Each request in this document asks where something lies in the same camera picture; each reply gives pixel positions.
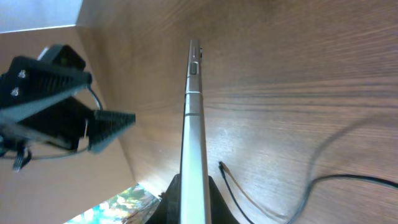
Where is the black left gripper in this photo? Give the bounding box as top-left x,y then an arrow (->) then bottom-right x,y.
1,56 -> 136,156

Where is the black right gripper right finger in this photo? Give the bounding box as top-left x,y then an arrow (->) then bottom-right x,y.
208,176 -> 239,224

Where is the thin black charger cable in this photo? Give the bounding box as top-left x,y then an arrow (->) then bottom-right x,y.
218,161 -> 398,224

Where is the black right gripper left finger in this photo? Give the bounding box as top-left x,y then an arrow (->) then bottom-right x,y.
146,174 -> 181,224

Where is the black Galaxy flip phone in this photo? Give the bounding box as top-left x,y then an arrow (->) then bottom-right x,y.
180,40 -> 211,223

